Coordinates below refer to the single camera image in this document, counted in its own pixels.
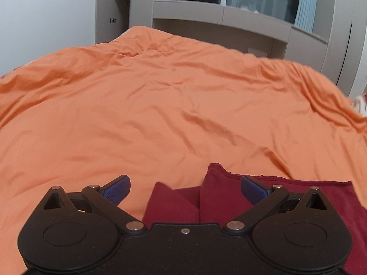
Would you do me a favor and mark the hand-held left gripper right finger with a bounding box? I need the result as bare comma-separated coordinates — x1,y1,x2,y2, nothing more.
224,175,331,234

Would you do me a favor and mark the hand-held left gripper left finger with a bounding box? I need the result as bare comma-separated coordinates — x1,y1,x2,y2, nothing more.
42,175,148,234

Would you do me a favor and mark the dark red sweater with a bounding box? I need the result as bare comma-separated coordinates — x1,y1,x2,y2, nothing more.
142,163,367,275

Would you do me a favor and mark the orange duvet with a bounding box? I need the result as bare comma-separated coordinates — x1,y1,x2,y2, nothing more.
0,26,367,275

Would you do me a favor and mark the grey wardrobe door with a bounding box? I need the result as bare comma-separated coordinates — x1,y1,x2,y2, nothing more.
95,0,129,45

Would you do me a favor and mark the light blue curtain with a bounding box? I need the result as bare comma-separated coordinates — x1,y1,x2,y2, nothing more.
295,0,319,34

